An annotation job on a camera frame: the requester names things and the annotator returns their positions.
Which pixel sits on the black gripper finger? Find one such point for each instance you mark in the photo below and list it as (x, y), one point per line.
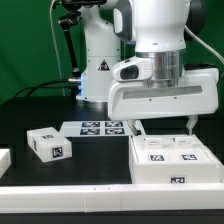
(133, 126)
(191, 123)

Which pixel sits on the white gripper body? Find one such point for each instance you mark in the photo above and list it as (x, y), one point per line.
(131, 97)

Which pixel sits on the white cabinet door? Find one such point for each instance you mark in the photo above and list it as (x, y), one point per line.
(150, 149)
(189, 149)

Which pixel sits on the white cabinet body box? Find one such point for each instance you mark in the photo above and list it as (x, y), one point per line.
(170, 173)

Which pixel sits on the white cabinet top block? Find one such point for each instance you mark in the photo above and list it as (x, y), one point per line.
(48, 144)

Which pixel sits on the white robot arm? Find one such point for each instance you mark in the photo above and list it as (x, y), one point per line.
(151, 29)

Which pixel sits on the white marker base plate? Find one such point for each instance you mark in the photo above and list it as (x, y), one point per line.
(95, 128)

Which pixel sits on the white front fence rail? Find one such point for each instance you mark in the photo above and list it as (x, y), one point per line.
(111, 198)

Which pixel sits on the white fence rail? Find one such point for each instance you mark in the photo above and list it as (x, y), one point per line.
(5, 161)
(111, 198)

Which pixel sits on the white left fence rail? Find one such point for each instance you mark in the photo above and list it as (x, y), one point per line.
(5, 161)

